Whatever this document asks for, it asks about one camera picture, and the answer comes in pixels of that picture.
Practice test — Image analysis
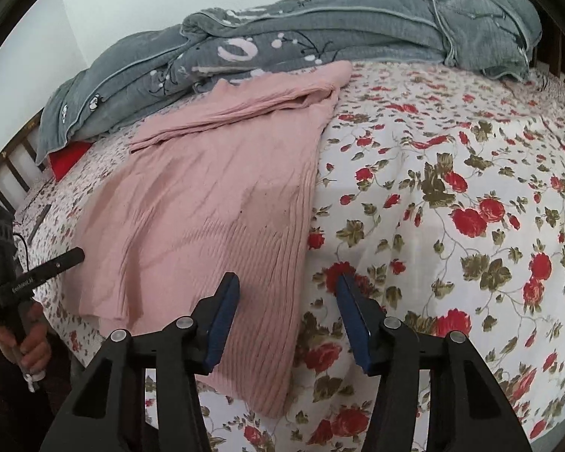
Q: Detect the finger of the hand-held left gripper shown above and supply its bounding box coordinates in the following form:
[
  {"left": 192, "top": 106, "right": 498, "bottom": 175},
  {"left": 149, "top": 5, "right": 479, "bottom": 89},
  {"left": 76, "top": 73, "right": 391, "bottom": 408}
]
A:
[{"left": 32, "top": 247, "right": 86, "bottom": 284}]

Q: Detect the grey printed blanket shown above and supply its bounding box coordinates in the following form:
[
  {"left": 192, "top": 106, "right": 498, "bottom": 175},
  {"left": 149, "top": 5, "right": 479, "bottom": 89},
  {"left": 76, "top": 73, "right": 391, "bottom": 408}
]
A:
[{"left": 37, "top": 0, "right": 544, "bottom": 165}]

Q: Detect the small grey strip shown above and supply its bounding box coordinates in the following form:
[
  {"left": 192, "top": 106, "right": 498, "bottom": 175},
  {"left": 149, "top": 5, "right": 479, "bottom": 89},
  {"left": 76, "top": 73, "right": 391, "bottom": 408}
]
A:
[{"left": 32, "top": 204, "right": 53, "bottom": 237}]

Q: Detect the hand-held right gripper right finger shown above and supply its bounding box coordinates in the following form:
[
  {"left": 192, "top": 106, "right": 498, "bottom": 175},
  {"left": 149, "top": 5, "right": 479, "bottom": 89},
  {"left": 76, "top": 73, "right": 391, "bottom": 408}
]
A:
[{"left": 336, "top": 273, "right": 533, "bottom": 452}]

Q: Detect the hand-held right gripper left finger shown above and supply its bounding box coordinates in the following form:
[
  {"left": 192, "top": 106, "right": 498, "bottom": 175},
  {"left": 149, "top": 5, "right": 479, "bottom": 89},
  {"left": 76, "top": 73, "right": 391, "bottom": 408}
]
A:
[{"left": 40, "top": 272, "right": 241, "bottom": 452}]

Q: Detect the person's left hand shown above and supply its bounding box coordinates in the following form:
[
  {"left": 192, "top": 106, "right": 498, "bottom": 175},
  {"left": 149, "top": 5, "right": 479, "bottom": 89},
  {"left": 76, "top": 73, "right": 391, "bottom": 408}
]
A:
[{"left": 0, "top": 300, "right": 53, "bottom": 383}]

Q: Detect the wooden bed headboard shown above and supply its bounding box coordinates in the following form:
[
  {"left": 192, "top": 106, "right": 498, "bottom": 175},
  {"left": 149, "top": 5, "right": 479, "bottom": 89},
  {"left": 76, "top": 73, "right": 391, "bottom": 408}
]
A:
[{"left": 0, "top": 113, "right": 45, "bottom": 212}]

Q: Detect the red pillow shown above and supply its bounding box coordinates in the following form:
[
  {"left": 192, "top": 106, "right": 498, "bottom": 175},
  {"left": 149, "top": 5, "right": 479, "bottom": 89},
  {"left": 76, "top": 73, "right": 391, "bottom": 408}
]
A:
[{"left": 49, "top": 141, "right": 94, "bottom": 182}]

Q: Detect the floral bed sheet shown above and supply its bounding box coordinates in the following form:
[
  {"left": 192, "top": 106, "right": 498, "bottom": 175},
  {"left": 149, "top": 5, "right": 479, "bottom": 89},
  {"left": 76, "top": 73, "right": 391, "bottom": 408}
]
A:
[{"left": 16, "top": 59, "right": 565, "bottom": 452}]

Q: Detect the pink knit sweater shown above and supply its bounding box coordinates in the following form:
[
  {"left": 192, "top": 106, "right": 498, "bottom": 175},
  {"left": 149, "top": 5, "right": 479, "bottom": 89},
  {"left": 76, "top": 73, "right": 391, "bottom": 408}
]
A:
[{"left": 61, "top": 60, "right": 354, "bottom": 419}]

